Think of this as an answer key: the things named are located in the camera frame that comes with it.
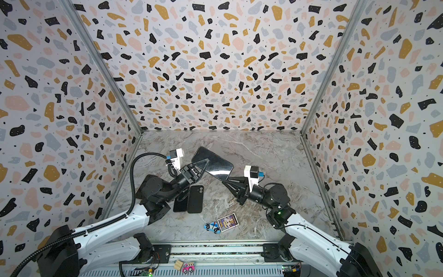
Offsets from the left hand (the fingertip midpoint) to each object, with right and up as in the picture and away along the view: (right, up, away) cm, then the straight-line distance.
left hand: (209, 161), depth 60 cm
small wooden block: (-14, -43, +11) cm, 47 cm away
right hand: (+5, -7, +2) cm, 9 cm away
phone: (+2, -2, +3) cm, 4 cm away
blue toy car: (-1, -32, +20) cm, 38 cm away
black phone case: (-12, -24, +31) cm, 41 cm away
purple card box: (+6, -31, +22) cm, 38 cm away
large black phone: (-18, -23, +26) cm, 39 cm away
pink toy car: (-9, -43, +9) cm, 45 cm away
